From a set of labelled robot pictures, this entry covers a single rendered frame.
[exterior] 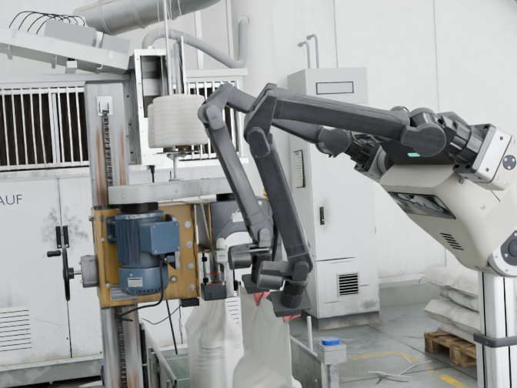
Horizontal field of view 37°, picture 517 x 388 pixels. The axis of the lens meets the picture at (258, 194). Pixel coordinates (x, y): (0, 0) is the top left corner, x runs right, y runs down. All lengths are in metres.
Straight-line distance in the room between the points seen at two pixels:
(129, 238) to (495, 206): 1.06
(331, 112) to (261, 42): 4.11
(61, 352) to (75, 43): 2.03
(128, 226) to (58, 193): 2.92
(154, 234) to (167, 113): 0.37
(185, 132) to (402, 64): 5.13
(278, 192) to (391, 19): 5.61
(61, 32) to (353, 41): 3.05
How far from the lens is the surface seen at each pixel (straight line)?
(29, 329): 5.33
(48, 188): 5.22
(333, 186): 6.34
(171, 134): 2.33
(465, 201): 1.95
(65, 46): 4.92
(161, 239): 2.27
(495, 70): 7.78
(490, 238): 2.05
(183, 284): 2.56
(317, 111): 1.70
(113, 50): 5.01
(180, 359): 4.34
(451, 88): 7.53
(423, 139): 1.73
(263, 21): 5.84
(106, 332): 2.61
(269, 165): 1.76
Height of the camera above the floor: 1.49
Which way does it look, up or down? 3 degrees down
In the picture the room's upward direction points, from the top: 3 degrees counter-clockwise
